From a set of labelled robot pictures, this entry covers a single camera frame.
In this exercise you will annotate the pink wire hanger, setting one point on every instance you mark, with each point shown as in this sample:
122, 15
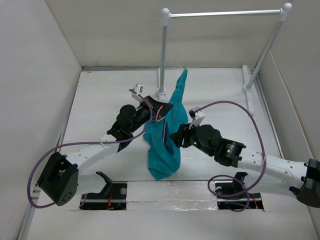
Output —
163, 120

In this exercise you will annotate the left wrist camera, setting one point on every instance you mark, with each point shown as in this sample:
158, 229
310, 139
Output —
136, 92

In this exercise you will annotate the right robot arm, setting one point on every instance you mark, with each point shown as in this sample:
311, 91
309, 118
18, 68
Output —
303, 178

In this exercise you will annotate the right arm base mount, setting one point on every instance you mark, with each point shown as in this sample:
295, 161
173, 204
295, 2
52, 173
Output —
231, 186

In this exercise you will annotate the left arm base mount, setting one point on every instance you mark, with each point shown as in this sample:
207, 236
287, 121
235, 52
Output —
112, 197

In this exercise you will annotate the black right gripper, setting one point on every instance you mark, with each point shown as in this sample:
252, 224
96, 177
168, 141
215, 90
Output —
183, 132

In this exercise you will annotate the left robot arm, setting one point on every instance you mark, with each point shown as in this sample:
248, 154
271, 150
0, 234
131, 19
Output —
59, 178

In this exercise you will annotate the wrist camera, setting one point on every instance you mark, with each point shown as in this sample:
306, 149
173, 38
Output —
136, 92
197, 117

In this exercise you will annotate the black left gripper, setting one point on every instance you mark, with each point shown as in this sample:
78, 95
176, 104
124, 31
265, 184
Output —
157, 105

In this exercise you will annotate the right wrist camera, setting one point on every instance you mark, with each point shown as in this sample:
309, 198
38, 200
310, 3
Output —
197, 117

